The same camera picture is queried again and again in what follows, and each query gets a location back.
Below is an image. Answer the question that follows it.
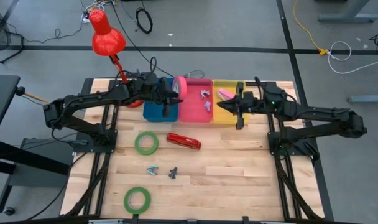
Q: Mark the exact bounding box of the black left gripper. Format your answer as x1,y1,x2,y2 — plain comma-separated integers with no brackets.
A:
150,80,184,118

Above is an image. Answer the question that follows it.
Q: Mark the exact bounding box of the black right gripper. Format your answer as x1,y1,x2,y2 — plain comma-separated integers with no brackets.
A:
218,81,266,130

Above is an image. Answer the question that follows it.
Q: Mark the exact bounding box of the pink eraser block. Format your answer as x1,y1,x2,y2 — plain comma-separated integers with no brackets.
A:
217,89,236,101

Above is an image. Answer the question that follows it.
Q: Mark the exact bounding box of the pink tape roll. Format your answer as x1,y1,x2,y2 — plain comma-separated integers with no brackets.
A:
172,76,187,100

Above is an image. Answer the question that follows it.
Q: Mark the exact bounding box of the red stapler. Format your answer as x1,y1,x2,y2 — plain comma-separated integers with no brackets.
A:
166,133,202,151

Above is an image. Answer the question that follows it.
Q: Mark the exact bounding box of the green tape roll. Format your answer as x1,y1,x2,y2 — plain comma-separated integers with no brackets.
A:
134,131,159,156
123,186,152,215

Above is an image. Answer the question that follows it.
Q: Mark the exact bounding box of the yellow plastic tray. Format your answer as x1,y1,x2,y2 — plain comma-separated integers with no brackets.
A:
212,79,249,125

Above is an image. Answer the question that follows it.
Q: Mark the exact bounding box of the pink plastic tray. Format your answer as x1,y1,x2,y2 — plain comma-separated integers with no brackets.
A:
178,77,214,123

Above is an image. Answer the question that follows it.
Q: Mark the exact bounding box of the blue plastic tray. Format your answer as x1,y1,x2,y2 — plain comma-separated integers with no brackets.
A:
142,77,180,123

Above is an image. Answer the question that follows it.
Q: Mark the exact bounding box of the red desk lamp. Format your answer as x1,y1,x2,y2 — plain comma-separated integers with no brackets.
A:
88,8,145,109

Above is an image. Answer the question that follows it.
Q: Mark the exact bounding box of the white power strip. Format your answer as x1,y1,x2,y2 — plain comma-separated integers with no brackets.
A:
80,10,94,24

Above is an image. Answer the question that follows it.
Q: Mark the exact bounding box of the wooden rod with black knob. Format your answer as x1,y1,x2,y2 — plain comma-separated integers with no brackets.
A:
15,86,50,105

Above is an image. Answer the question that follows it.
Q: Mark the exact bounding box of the black desk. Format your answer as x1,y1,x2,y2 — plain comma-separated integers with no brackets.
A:
0,74,71,215

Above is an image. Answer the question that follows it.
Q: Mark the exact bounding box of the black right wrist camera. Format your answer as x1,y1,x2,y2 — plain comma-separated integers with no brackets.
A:
244,92,257,108

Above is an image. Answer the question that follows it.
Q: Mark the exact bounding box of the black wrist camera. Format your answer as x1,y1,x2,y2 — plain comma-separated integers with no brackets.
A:
144,72,160,88
244,92,257,108

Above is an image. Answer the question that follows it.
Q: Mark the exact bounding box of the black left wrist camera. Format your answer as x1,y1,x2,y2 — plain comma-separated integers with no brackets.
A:
144,72,160,88

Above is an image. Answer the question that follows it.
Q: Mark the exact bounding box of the black aluminium table frame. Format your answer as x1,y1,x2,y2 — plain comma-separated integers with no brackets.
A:
60,77,334,224

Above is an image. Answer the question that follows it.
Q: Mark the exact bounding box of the coiled black cable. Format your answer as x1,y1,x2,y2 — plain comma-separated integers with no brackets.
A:
135,7,154,35

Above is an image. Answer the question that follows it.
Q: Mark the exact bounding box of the yellow extension cord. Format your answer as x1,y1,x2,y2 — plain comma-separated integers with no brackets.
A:
293,0,330,57

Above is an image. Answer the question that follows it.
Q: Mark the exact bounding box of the white cable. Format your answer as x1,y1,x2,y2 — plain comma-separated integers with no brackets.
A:
326,40,378,75

